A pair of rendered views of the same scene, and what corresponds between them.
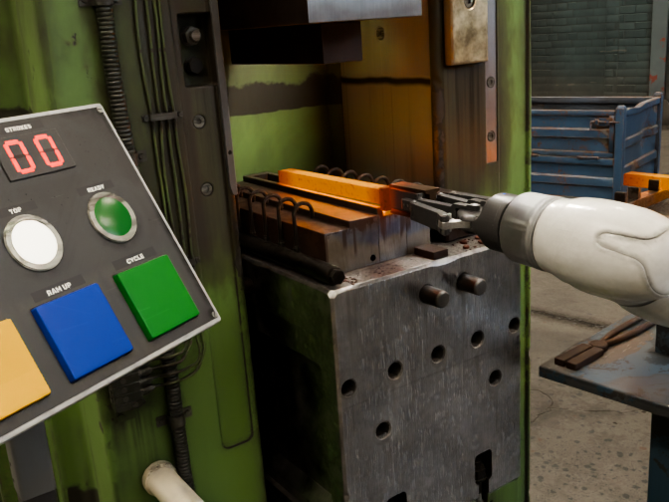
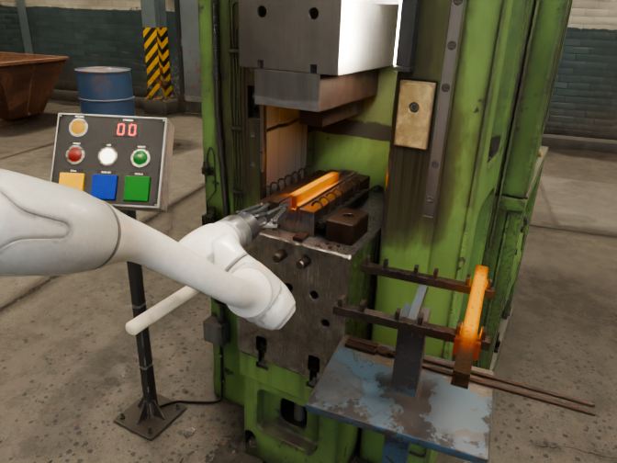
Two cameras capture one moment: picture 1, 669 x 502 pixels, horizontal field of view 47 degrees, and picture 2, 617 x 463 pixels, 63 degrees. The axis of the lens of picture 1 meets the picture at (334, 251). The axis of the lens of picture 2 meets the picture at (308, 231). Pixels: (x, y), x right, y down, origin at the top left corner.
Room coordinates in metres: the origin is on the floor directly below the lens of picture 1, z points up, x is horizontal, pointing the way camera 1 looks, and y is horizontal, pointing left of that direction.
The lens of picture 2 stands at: (0.54, -1.30, 1.50)
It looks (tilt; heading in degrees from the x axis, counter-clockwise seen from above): 23 degrees down; 61
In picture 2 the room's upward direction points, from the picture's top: 2 degrees clockwise
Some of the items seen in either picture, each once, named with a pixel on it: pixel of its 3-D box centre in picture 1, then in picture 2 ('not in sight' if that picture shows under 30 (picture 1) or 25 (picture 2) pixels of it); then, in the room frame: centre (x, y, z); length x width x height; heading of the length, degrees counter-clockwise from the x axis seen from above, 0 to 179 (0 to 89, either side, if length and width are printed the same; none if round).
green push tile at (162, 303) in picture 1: (155, 297); (137, 188); (0.77, 0.19, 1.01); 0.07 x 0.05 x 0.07; 149
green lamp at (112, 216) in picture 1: (112, 216); (140, 157); (0.79, 0.23, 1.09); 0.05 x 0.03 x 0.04; 124
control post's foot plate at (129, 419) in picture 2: not in sight; (150, 406); (0.75, 0.35, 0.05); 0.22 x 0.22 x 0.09; 34
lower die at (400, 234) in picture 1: (305, 213); (317, 196); (1.30, 0.05, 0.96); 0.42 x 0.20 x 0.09; 34
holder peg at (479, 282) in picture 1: (472, 284); (303, 263); (1.12, -0.21, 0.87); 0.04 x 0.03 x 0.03; 34
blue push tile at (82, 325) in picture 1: (82, 332); (105, 186); (0.68, 0.24, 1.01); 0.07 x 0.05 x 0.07; 149
